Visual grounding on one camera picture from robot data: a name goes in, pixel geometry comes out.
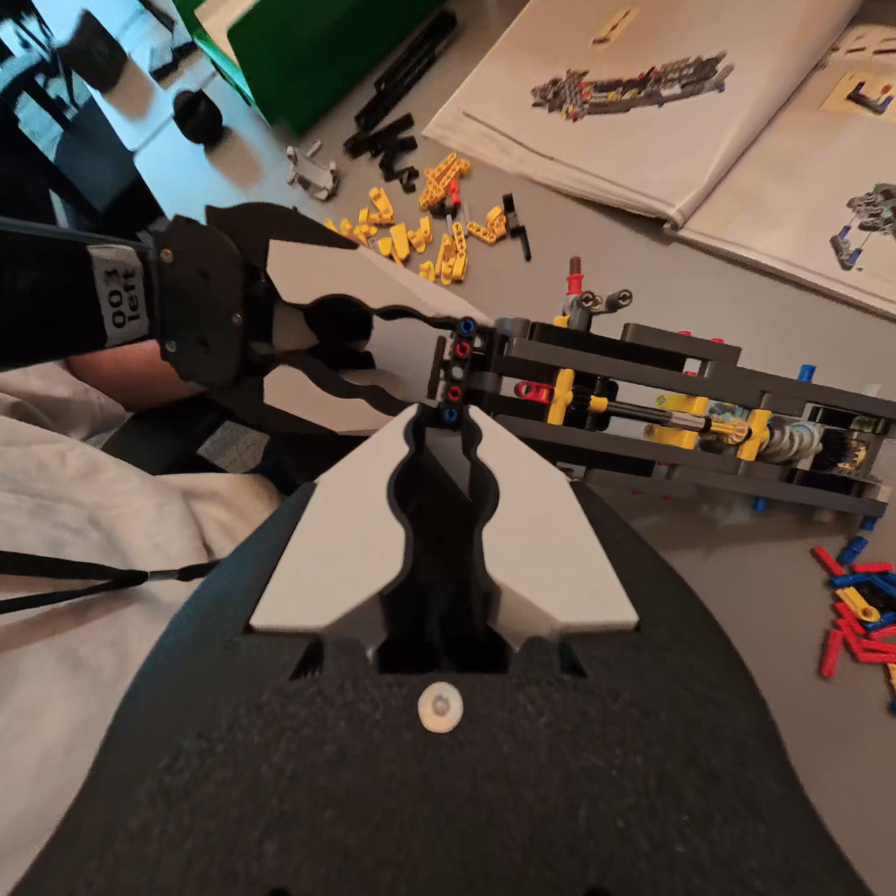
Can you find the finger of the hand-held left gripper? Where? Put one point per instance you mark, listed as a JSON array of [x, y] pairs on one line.
[[315, 406], [350, 276]]

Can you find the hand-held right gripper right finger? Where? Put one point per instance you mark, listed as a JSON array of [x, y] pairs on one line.
[[560, 553]]

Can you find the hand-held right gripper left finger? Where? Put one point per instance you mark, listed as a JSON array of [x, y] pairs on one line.
[[329, 553]]

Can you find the grey lego chassis assembly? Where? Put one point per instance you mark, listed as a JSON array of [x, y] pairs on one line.
[[630, 364]]

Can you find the person's left forearm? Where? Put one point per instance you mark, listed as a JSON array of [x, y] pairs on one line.
[[133, 374]]

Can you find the pile of yellow lego pieces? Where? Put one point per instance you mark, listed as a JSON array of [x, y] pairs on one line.
[[406, 238]]

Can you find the light grey lego connector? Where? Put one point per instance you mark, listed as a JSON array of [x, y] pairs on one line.
[[311, 175]]

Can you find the black angled lego lever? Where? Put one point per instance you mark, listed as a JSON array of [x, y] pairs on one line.
[[518, 224]]

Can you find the cluster of black lego pieces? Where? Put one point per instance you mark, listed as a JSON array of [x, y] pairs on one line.
[[399, 105]]

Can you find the pile of lego pins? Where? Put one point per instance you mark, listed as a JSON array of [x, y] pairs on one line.
[[854, 623]]

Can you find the lego instruction booklet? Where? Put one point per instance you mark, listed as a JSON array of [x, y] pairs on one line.
[[665, 126]]

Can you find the dark swivel chair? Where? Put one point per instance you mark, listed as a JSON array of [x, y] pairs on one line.
[[168, 434]]

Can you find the black round knob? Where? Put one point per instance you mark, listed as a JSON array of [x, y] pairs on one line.
[[198, 117]]

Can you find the green plastic bin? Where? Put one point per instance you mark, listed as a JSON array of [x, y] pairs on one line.
[[315, 56]]

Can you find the black cylinder cup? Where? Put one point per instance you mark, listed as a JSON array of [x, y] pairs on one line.
[[91, 49]]

